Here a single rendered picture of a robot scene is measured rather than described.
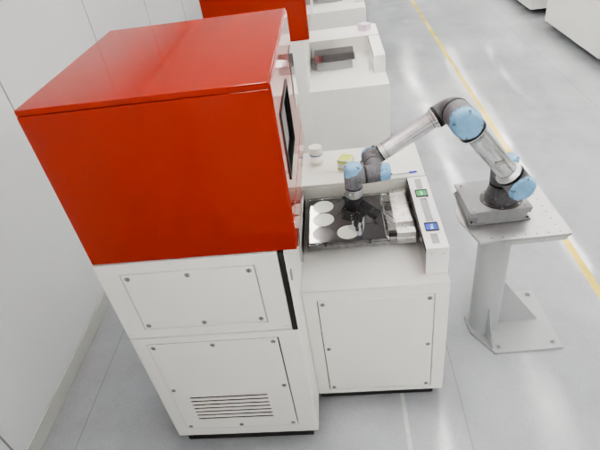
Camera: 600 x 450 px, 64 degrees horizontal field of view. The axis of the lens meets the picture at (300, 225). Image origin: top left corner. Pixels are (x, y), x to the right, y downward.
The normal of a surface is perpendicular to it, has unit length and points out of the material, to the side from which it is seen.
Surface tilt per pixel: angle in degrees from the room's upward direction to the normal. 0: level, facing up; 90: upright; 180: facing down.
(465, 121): 82
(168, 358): 90
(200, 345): 90
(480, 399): 0
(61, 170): 90
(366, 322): 90
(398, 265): 0
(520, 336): 0
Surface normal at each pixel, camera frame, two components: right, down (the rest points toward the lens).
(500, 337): -0.13, -0.79
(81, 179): -0.04, 0.61
